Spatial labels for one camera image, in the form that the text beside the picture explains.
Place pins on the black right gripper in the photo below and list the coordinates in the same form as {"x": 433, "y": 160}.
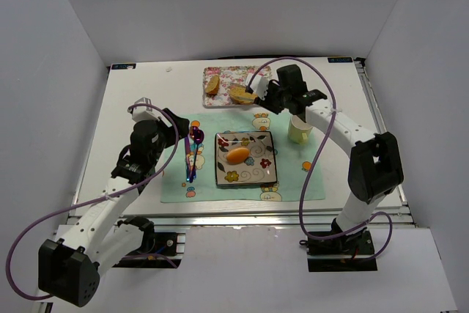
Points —
{"x": 271, "y": 97}

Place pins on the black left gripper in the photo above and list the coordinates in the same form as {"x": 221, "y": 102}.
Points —
{"x": 175, "y": 126}

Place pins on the sliced bread piece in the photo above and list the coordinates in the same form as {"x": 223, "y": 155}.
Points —
{"x": 238, "y": 88}

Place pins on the orange glossy bread roll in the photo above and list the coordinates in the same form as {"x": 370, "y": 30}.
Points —
{"x": 237, "y": 155}

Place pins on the metal tongs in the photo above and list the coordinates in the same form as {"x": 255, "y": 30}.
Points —
{"x": 243, "y": 98}

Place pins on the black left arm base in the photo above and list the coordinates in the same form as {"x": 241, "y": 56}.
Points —
{"x": 158, "y": 249}

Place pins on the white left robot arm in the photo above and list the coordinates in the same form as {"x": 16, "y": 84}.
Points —
{"x": 71, "y": 267}

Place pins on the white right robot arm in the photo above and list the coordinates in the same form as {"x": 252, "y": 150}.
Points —
{"x": 375, "y": 167}

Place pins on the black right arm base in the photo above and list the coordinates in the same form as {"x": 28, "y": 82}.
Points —
{"x": 349, "y": 253}

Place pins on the small bread slice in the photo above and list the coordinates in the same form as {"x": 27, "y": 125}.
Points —
{"x": 212, "y": 86}

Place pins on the iridescent purple knife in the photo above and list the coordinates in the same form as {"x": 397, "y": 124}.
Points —
{"x": 187, "y": 146}

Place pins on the pale yellow mug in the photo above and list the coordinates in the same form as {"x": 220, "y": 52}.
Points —
{"x": 298, "y": 130}

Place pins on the iridescent purple spoon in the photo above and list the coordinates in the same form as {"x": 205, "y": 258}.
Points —
{"x": 198, "y": 138}

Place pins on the mint green cartoon placemat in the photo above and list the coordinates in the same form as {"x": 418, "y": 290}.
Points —
{"x": 293, "y": 162}

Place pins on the floral serving tray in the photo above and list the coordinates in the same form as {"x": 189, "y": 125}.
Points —
{"x": 229, "y": 76}

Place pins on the square floral ceramic plate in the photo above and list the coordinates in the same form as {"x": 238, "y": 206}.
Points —
{"x": 259, "y": 168}

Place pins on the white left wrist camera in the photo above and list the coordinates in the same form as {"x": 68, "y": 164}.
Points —
{"x": 142, "y": 110}

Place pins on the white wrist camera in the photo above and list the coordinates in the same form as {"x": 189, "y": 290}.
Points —
{"x": 259, "y": 85}
{"x": 142, "y": 110}

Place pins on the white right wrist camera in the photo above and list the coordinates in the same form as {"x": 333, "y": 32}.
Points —
{"x": 259, "y": 85}

